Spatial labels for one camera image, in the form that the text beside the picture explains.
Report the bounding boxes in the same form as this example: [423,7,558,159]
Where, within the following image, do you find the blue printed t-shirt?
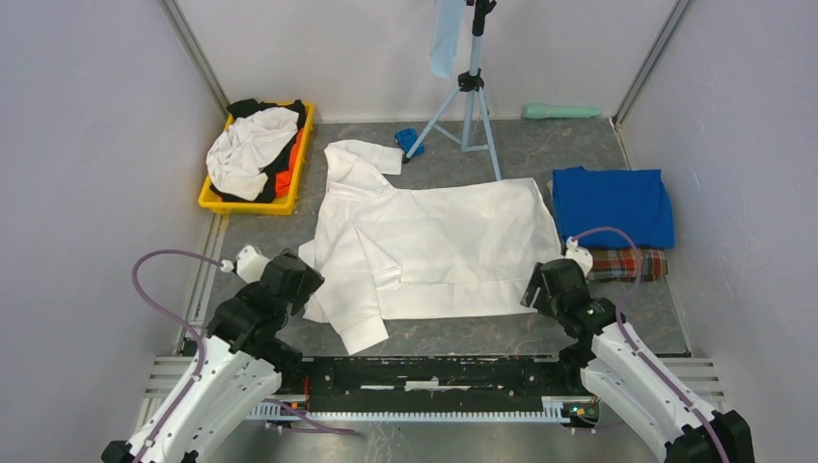
[552,166,676,250]

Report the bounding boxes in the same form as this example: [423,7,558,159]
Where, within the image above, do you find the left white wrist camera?
[219,245,270,284]

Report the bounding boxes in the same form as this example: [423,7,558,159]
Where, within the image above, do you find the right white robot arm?
[521,259,755,462]

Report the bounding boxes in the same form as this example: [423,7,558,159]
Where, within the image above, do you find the mint green cylinder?
[522,103,602,120]

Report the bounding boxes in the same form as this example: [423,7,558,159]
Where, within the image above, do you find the purple cable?
[568,226,731,463]
[130,249,356,463]

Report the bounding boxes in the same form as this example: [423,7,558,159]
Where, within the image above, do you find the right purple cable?
[568,226,731,463]

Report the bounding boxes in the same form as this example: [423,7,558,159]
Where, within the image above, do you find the small blue object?
[395,128,418,154]

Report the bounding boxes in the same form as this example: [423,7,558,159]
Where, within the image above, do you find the black garment in tray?
[210,97,308,204]

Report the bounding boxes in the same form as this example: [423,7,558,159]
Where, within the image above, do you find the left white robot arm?
[101,246,324,462]

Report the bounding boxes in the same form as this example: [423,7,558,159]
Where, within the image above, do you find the light blue music stand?
[401,0,503,180]

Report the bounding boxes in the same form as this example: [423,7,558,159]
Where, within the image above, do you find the white long-sleeve shirt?
[298,140,561,354]

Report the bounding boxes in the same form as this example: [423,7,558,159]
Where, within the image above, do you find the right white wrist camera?
[563,236,593,277]

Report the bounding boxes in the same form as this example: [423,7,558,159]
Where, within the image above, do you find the yellow plastic tray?
[198,98,314,216]

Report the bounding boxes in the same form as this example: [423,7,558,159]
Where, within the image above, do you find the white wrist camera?
[219,245,270,284]
[563,236,593,277]

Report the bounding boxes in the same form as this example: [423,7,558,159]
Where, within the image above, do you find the orange garment in tray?
[275,128,305,199]

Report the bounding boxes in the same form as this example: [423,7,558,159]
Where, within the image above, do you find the folded plaid shirt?
[588,248,668,282]

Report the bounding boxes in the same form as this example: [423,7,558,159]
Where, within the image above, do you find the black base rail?
[274,355,592,415]

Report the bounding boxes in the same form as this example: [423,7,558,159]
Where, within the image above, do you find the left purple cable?
[130,249,356,463]

